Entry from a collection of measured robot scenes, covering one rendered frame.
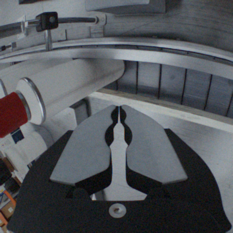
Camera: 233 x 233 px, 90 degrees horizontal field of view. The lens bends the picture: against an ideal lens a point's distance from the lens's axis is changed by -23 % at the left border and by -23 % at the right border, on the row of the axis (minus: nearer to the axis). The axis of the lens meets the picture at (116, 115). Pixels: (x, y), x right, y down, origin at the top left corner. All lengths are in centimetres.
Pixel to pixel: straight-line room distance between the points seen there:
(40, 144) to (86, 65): 42
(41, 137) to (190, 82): 49
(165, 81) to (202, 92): 6
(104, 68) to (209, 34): 18
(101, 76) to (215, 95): 16
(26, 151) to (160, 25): 52
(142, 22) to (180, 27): 7
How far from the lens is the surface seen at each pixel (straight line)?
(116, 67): 23
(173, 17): 27
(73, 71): 17
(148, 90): 25
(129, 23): 30
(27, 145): 55
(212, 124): 21
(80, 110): 40
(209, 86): 23
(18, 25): 62
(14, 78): 25
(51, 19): 24
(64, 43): 34
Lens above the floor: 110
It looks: 47 degrees down
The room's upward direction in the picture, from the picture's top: 132 degrees counter-clockwise
